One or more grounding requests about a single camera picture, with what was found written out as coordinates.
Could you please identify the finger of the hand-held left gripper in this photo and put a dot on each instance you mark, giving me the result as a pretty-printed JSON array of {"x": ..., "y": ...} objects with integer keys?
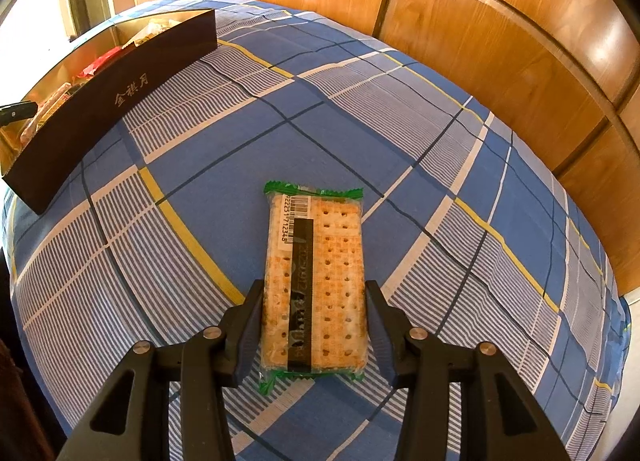
[{"x": 17, "y": 112}]

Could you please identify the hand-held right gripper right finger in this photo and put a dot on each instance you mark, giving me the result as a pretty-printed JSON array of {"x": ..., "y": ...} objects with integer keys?
[{"x": 382, "y": 341}]

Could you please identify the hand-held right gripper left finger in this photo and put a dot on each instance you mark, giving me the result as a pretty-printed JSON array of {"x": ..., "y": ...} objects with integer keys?
[{"x": 250, "y": 341}]

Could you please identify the puffed rice roll red ends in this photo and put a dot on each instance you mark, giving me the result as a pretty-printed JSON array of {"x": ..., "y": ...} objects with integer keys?
[{"x": 47, "y": 106}]

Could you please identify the green-ended cracker packet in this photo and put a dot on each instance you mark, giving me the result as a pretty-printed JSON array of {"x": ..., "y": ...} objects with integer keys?
[{"x": 335, "y": 281}]

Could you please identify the large red snack packet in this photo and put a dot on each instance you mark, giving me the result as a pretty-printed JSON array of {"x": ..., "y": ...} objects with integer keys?
[{"x": 100, "y": 63}]

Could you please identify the dark brown gift box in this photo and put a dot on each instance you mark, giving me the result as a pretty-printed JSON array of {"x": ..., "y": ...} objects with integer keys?
[{"x": 125, "y": 91}]

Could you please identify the orange-edged clear snack packet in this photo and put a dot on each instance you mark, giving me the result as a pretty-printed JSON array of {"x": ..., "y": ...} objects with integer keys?
[{"x": 155, "y": 31}]

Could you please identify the wooden wardrobe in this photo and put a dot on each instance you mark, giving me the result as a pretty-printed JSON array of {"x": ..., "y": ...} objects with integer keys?
[{"x": 500, "y": 41}]

